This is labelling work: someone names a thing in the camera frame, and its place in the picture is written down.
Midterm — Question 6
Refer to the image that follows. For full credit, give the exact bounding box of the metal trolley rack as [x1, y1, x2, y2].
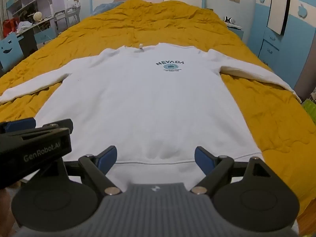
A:
[54, 1, 81, 34]

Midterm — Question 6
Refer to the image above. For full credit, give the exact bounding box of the blue white desk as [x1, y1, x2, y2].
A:
[17, 15, 56, 51]

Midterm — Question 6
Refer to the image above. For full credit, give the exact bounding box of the black framed mirror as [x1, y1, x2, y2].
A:
[267, 0, 293, 35]

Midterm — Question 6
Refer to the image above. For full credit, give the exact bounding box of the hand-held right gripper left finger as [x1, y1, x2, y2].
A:
[63, 145, 122, 195]

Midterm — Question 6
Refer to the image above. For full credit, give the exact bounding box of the white nightstand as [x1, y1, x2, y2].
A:
[226, 22, 245, 40]

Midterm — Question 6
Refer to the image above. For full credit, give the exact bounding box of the yellow quilted bedspread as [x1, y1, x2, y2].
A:
[0, 0, 316, 219]

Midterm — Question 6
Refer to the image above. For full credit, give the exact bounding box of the white printed sweatshirt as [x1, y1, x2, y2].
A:
[0, 42, 302, 190]

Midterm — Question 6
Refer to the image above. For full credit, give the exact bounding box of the blue white wardrobe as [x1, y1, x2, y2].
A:
[247, 0, 316, 93]

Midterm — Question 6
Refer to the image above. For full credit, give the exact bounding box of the blue pillow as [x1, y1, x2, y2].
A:
[93, 0, 129, 14]

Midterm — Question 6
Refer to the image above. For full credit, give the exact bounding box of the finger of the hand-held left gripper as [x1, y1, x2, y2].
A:
[37, 119, 74, 135]
[0, 118, 37, 134]

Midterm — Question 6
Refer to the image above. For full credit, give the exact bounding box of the blue chair with face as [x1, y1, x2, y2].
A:
[0, 33, 25, 72]

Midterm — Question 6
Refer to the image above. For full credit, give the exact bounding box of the white plastic bag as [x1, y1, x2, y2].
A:
[18, 21, 32, 32]

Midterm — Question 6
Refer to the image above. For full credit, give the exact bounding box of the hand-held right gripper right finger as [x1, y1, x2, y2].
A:
[190, 146, 274, 195]

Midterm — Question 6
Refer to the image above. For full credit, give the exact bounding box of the red bag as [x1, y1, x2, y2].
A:
[2, 18, 18, 39]

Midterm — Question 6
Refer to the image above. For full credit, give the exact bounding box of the green object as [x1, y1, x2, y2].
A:
[302, 99, 316, 124]

